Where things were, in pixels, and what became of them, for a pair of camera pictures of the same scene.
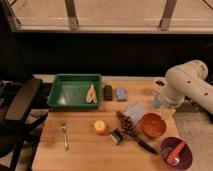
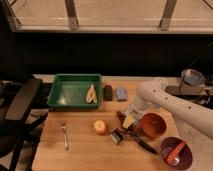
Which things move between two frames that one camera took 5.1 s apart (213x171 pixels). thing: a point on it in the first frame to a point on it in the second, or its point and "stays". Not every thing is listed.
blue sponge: (121, 94) stays
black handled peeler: (118, 135) stays
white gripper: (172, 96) to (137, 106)
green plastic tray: (76, 91) stays
